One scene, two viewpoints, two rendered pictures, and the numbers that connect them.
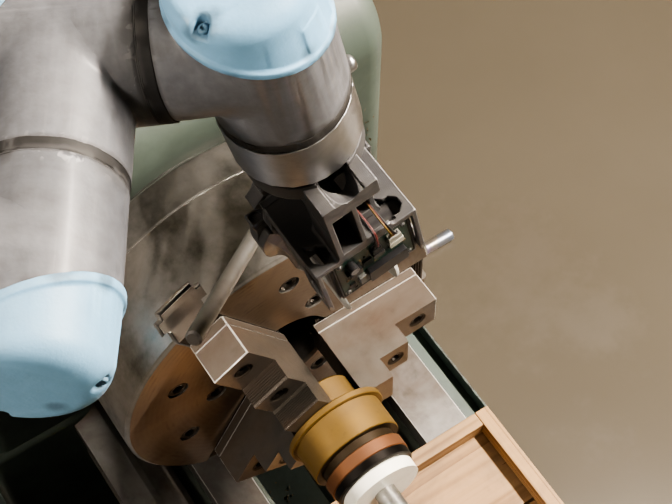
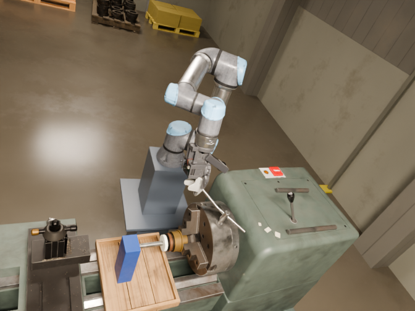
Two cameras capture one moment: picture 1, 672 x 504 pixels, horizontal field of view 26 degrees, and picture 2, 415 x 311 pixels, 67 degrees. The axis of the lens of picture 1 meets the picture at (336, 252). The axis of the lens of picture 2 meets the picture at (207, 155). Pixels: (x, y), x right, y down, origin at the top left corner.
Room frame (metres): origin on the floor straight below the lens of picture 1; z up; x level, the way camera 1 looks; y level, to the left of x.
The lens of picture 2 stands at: (0.47, -0.88, 2.17)
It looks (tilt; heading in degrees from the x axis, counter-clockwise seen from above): 35 degrees down; 88
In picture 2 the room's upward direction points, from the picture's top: 22 degrees clockwise
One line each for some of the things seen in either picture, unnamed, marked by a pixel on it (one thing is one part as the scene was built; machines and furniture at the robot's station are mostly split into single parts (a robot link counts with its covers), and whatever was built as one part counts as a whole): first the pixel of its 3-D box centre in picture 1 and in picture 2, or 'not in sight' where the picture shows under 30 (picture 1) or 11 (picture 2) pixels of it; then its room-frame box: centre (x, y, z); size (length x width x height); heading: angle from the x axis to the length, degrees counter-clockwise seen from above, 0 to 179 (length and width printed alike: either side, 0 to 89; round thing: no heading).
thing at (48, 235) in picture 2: not in sight; (54, 229); (0.07, -0.20, 1.14); 0.08 x 0.08 x 0.03
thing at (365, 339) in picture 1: (384, 321); (197, 257); (0.61, -0.04, 1.08); 0.12 x 0.11 x 0.05; 124
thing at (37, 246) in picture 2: not in sight; (61, 251); (0.09, -0.18, 1.00); 0.20 x 0.10 x 0.05; 34
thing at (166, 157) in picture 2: not in sight; (171, 152); (0.32, 0.49, 1.15); 0.15 x 0.15 x 0.10
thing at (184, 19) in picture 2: not in sight; (173, 18); (-1.23, 6.59, 0.20); 1.17 x 0.85 x 0.41; 29
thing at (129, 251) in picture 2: not in sight; (126, 259); (0.34, -0.12, 1.00); 0.08 x 0.06 x 0.23; 124
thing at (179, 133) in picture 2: not in sight; (178, 135); (0.32, 0.49, 1.27); 0.13 x 0.12 x 0.14; 1
